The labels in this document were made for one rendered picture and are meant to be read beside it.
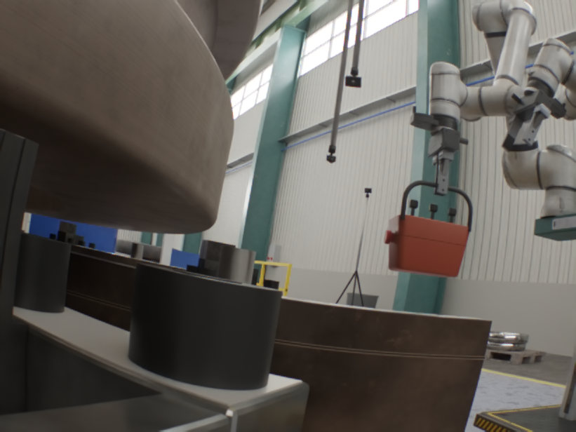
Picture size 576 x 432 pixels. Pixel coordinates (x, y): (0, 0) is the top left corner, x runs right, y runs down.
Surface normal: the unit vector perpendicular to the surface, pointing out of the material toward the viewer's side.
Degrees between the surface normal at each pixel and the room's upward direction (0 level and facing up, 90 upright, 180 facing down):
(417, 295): 90
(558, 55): 90
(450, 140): 90
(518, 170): 121
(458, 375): 90
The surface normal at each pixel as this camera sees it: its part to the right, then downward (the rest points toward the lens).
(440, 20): 0.40, -0.04
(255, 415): 0.92, 0.11
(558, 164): -0.70, -0.19
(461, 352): 0.04, -0.11
